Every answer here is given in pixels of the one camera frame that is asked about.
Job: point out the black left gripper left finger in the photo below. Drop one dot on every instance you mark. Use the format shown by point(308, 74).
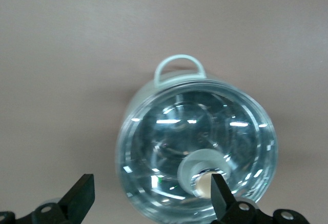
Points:
point(77, 198)

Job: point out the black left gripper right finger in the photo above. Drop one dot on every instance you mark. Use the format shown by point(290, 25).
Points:
point(223, 198)

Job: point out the glass pot lid with knob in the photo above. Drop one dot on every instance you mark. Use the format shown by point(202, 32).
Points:
point(179, 131)

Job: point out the brown table cover sheet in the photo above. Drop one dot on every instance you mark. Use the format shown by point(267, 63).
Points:
point(77, 55)

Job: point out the left wrist black side bracket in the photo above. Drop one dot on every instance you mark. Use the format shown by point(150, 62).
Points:
point(294, 219)

